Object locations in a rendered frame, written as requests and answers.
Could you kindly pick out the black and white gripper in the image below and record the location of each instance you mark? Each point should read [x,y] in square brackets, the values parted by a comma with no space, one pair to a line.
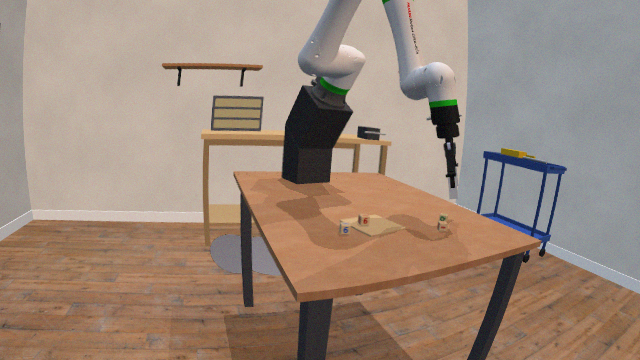
[448,133]

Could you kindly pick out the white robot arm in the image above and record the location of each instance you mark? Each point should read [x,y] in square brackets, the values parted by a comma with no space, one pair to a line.
[337,71]

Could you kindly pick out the tan square mat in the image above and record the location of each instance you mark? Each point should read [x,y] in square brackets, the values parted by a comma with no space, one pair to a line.
[377,226]

